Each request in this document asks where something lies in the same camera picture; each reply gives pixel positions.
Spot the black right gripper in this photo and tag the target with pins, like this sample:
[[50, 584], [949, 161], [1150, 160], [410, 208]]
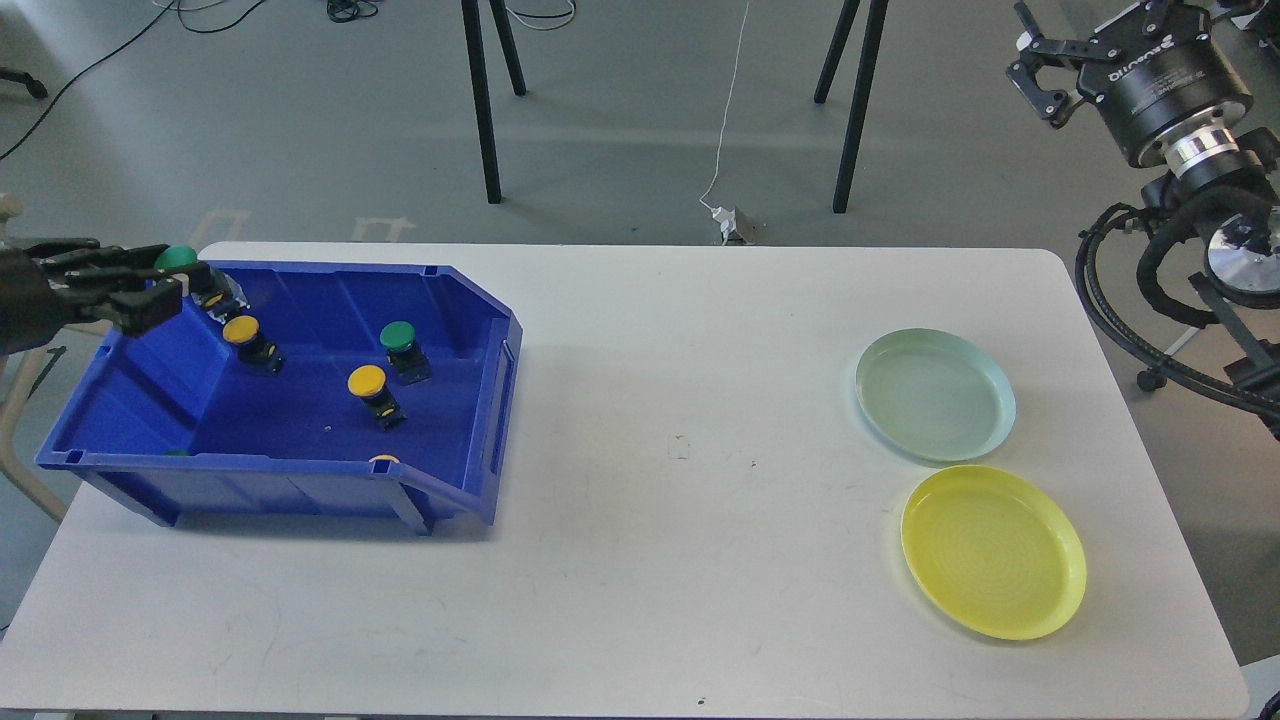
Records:
[[1148, 69]]

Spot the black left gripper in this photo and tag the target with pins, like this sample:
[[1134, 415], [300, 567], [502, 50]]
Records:
[[39, 296]]

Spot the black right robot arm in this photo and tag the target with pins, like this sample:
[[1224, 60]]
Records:
[[1210, 222]]

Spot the light green plate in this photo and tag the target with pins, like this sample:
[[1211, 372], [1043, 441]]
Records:
[[934, 396]]

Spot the yellow plate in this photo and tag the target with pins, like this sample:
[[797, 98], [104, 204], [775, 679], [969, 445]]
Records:
[[993, 553]]

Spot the black tripod leg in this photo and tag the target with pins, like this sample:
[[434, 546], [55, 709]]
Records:
[[835, 50], [480, 91], [506, 37], [868, 59]]

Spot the blue plastic bin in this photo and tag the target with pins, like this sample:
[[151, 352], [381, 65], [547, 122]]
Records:
[[299, 442]]

